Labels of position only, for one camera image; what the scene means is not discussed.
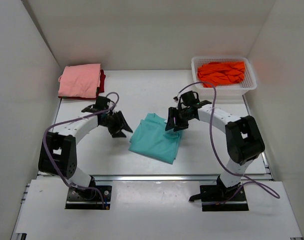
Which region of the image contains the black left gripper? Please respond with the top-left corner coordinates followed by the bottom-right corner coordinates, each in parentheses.
top-left (100, 109), bottom-right (133, 138)

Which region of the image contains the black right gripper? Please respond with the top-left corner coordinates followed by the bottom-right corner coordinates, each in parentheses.
top-left (166, 107), bottom-right (194, 132)

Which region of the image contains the teal t shirt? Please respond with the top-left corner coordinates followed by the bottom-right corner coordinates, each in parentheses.
top-left (129, 113), bottom-right (183, 164)

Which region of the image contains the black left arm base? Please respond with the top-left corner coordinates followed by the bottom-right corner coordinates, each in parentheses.
top-left (65, 181), bottom-right (112, 211)

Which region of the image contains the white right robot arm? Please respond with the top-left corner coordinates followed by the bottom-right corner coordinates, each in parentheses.
top-left (165, 100), bottom-right (265, 202)

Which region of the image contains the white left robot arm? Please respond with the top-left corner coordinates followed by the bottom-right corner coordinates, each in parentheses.
top-left (38, 107), bottom-right (133, 201)

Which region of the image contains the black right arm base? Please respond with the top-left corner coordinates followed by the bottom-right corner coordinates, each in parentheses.
top-left (189, 185), bottom-right (249, 212)

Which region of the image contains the dark red folded t shirt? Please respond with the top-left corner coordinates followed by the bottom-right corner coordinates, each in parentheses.
top-left (58, 69), bottom-right (106, 100)

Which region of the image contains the orange t shirt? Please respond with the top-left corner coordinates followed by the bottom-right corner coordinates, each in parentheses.
top-left (197, 61), bottom-right (246, 88)

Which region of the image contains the pink folded t shirt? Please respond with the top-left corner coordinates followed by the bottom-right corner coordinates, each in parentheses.
top-left (58, 63), bottom-right (101, 99)

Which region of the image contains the white plastic basket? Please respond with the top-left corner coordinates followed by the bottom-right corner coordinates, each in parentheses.
top-left (191, 55), bottom-right (257, 99)

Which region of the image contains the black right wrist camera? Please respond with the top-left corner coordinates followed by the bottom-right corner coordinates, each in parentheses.
top-left (178, 90), bottom-right (212, 110)

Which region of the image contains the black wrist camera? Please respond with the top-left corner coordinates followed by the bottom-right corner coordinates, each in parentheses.
top-left (178, 90), bottom-right (212, 110)
top-left (81, 96), bottom-right (114, 113)

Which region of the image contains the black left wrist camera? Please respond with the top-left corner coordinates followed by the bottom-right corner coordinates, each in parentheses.
top-left (81, 96), bottom-right (114, 113)

